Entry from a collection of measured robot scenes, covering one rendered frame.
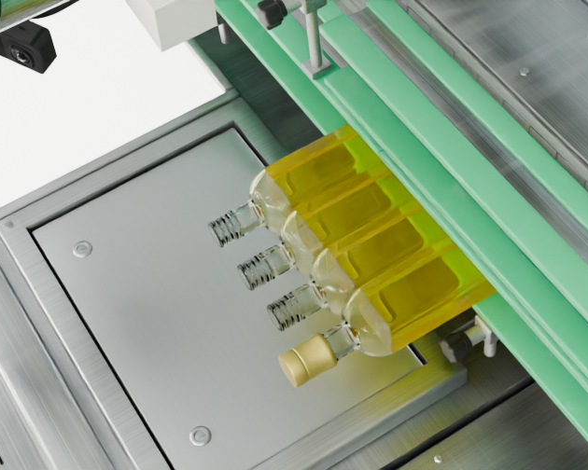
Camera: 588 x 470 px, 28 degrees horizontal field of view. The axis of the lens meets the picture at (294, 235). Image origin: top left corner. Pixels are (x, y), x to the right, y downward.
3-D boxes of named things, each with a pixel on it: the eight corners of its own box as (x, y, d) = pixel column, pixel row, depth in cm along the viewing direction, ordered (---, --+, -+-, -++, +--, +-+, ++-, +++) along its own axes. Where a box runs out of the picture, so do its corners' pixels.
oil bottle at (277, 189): (413, 120, 127) (245, 212, 122) (413, 85, 123) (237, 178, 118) (443, 152, 124) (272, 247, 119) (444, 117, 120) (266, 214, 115)
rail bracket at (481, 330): (539, 301, 122) (434, 365, 119) (544, 265, 117) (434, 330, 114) (563, 328, 120) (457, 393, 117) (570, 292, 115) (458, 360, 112)
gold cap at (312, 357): (315, 335, 111) (274, 358, 110) (320, 328, 107) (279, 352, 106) (333, 367, 110) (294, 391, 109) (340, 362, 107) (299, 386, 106)
